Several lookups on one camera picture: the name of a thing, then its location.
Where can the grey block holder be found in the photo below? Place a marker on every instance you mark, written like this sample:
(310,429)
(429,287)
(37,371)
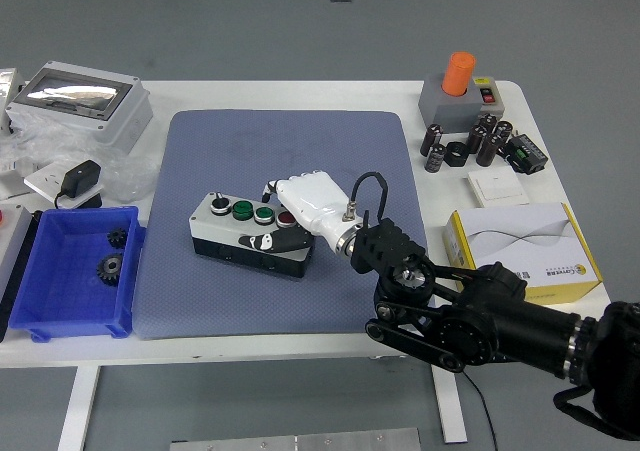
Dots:
(447,111)

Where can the orange cylinder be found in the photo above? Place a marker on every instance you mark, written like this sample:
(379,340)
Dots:
(458,73)

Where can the black cylindrical capacitor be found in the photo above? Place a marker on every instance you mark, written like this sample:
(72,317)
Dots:
(436,158)
(431,140)
(488,150)
(503,131)
(476,140)
(487,122)

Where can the blue plastic bin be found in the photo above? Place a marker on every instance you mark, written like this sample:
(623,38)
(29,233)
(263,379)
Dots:
(60,281)

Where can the large black bevel gear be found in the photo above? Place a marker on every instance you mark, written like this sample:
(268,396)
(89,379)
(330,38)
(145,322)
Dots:
(110,269)

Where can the white wall switch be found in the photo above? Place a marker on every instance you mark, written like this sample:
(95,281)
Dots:
(500,188)

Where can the white table leg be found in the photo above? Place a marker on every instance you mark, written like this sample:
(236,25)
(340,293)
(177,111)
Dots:
(447,406)
(80,406)

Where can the grey rocker switch box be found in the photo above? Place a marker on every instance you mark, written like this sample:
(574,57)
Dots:
(487,96)

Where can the blue-grey table mat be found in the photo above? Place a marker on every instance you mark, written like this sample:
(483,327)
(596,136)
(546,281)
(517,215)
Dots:
(225,146)

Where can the black module with green terminal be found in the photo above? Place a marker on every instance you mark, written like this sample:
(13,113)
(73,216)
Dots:
(527,153)

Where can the grey enclosure with clear window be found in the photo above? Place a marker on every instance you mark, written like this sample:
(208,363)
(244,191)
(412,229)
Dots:
(120,121)

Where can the clear crumpled plastic bag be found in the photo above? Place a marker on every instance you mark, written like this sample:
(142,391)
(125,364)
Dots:
(125,176)

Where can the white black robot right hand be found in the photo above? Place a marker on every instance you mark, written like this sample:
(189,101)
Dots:
(310,201)

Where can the black power adapter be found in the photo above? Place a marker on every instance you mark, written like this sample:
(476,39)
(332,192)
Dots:
(82,176)

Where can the grey push button control box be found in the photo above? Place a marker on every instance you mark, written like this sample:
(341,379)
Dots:
(205,218)

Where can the silver foil bag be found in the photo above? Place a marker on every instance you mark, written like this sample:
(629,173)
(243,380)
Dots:
(7,83)

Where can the small black bevel gear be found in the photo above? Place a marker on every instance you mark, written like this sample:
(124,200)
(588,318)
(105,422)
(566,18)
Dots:
(116,237)

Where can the white socket plate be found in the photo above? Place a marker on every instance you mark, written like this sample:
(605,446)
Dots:
(42,178)

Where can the white yellow cardboard box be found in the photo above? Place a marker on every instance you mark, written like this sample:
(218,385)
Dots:
(525,241)

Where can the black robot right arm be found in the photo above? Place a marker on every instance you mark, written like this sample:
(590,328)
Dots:
(520,326)

